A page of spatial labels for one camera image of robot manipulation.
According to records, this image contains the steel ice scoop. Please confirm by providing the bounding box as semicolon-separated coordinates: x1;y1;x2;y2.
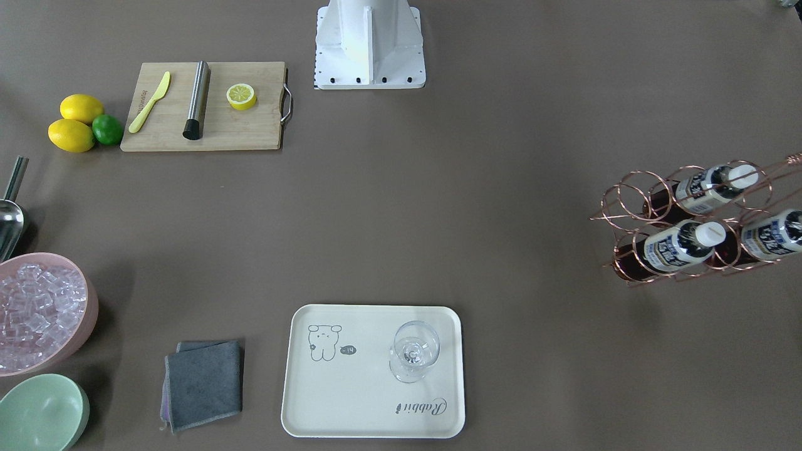
1;156;29;262

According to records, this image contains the bamboo cutting board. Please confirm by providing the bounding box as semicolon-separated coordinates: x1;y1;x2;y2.
120;61;291;152

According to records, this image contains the steel muddler black tip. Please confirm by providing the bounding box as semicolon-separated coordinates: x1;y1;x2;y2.
182;61;211;140

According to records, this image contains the green lime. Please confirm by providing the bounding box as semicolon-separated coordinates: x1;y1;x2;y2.
91;114;124;146

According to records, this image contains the yellow lemon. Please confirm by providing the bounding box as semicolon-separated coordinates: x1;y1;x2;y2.
48;119;95;152
60;93;105;125

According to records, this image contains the grey folded cloth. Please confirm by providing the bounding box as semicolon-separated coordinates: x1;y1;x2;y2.
160;340;243;434

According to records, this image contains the cream rabbit tray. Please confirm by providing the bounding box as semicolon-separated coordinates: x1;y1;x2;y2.
281;304;465;438

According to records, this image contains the yellow plastic knife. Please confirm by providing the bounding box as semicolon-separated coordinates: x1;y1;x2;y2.
128;71;172;133

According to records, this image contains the clear wine glass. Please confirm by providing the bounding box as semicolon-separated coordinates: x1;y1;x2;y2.
389;320;441;383

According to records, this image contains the green bowl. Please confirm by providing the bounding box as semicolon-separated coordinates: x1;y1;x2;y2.
1;373;90;450

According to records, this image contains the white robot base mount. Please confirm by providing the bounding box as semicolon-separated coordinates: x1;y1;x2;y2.
313;1;427;90

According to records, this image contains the tea bottle white cap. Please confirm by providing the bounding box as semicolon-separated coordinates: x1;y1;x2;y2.
642;165;760;224
612;220;727;282
709;209;801;267

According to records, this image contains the half lemon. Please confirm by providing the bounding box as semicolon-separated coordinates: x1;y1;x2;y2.
226;83;257;111

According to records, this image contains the pink bowl with ice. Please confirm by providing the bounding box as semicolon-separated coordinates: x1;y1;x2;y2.
1;253;98;377

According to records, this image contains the copper wire bottle basket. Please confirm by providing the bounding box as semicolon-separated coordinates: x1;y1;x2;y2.
591;153;800;286

